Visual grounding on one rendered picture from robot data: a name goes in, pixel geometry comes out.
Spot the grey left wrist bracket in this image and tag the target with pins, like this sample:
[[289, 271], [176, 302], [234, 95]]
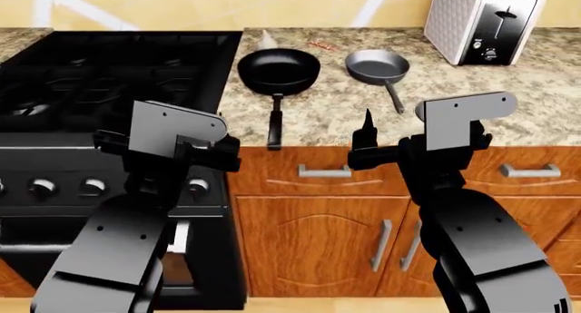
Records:
[[172, 122]]

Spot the black gas stove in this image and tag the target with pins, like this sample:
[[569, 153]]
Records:
[[91, 78]]

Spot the grey right wrist bracket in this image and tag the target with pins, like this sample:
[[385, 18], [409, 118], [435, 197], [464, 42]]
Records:
[[454, 112]]

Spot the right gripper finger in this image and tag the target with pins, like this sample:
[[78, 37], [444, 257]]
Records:
[[365, 137], [481, 136]]

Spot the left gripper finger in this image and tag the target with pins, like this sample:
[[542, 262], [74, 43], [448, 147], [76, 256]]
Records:
[[111, 142], [227, 154]]

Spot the wooden cabinet drawer front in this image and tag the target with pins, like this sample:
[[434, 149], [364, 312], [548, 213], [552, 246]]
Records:
[[531, 177], [281, 177]]

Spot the white and black toaster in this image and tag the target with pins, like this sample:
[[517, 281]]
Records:
[[481, 24]]

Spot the red kebab skewer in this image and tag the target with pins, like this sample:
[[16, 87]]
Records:
[[323, 45]]

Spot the large black frying pan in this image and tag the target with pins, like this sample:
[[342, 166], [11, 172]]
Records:
[[278, 69]]

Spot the small grey frying pan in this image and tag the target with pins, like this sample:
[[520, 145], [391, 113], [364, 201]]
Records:
[[377, 66]]

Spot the wooden cabinet door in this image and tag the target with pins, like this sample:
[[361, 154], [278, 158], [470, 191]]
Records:
[[313, 248], [535, 211]]

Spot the grey wrist bracket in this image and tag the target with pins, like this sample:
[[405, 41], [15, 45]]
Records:
[[172, 122], [454, 112]]

